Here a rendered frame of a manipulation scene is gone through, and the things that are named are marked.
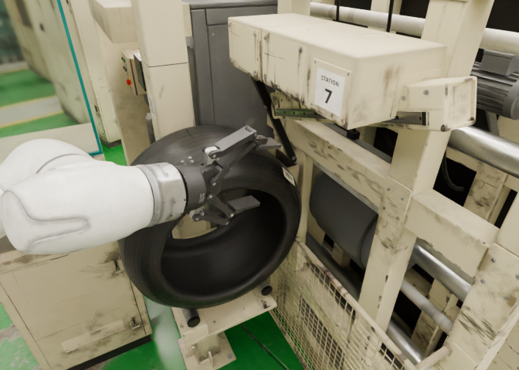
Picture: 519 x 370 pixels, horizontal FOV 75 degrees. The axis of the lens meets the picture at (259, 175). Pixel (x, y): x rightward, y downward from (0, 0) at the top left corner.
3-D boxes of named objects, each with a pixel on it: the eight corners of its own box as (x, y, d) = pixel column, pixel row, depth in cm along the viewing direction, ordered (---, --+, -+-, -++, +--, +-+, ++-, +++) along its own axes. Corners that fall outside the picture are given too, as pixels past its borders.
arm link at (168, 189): (159, 187, 44) (197, 181, 48) (127, 154, 49) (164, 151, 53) (149, 240, 48) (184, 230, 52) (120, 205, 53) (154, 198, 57)
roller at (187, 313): (163, 261, 140) (161, 253, 138) (174, 257, 142) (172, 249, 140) (188, 330, 114) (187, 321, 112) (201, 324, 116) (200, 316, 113)
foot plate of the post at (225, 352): (177, 341, 204) (176, 337, 202) (218, 322, 214) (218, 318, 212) (191, 381, 183) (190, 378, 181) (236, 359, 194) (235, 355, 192)
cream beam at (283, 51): (227, 65, 114) (225, 17, 106) (291, 57, 124) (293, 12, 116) (344, 133, 68) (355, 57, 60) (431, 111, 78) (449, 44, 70)
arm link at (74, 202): (157, 170, 44) (112, 148, 52) (12, 189, 32) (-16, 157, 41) (156, 245, 47) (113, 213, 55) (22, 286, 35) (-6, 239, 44)
